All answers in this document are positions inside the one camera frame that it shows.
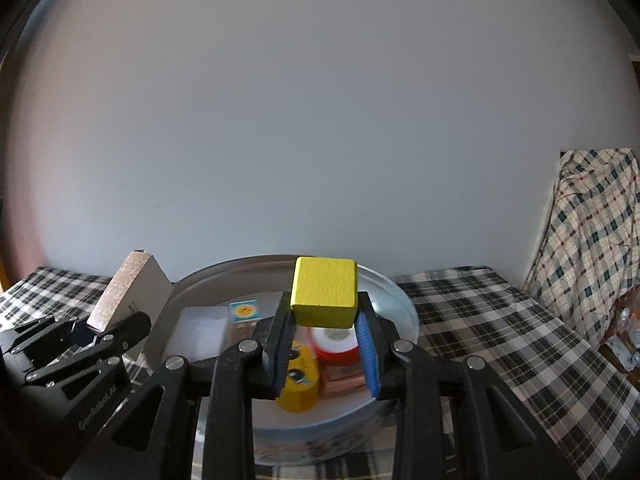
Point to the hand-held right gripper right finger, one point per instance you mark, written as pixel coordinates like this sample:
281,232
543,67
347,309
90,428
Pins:
370,355

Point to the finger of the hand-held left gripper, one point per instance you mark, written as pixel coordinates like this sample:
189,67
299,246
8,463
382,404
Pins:
120,335
50,332

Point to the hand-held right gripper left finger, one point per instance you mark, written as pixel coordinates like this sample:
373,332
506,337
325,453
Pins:
282,350

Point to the copper coloured small block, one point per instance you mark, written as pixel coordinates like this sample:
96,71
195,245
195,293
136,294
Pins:
345,380

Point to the red tape roll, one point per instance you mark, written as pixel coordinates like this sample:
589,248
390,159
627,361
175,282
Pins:
332,355

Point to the yellow smiley toy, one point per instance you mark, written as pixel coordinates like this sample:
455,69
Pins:
302,390

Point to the round blue tin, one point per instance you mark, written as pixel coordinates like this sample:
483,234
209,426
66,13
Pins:
392,310

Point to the white box with glitter top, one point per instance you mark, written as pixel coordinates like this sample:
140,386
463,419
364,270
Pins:
145,290

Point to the white printed toy brick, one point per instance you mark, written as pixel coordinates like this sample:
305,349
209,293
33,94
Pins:
243,310

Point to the yellow wooden cube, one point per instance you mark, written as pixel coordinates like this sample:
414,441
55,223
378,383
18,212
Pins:
325,285

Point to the black and white plaid blanket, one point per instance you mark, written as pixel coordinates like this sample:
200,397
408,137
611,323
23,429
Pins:
475,320

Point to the clear plastic packaging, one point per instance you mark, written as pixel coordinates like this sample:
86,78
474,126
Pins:
622,345

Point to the hanging plaid cloth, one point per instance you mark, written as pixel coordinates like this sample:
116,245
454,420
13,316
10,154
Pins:
590,230

